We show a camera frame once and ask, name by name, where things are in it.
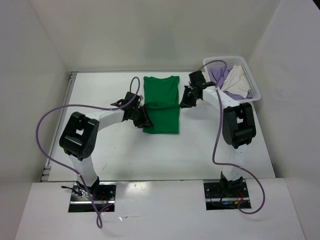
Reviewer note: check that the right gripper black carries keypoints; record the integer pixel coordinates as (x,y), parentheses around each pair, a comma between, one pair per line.
(185,103)

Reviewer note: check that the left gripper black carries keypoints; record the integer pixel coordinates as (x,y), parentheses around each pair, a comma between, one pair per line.
(144,119)

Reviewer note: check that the green t shirt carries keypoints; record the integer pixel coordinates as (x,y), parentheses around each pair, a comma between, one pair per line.
(161,100)

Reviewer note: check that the white t shirt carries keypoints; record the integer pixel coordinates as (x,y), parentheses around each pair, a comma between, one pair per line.
(236,82)

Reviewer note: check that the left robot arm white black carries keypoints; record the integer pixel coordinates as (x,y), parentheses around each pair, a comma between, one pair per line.
(79,138)

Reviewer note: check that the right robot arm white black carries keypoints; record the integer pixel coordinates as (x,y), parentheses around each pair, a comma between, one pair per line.
(236,126)

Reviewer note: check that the purple t shirt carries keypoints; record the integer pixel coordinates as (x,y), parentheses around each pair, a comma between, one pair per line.
(220,74)

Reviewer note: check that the white plastic basket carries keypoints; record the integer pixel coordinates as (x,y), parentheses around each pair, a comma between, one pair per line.
(231,61)

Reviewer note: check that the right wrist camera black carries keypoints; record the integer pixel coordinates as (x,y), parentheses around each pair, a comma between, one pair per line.
(196,79)

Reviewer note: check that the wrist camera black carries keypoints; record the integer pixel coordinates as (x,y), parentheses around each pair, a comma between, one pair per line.
(196,79)
(130,101)

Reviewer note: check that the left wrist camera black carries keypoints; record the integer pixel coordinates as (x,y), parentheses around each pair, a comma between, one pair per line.
(130,101)

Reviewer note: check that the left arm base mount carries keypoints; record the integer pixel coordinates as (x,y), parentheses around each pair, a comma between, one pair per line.
(103,200)

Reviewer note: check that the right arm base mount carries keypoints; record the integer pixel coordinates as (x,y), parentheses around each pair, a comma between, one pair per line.
(215,199)

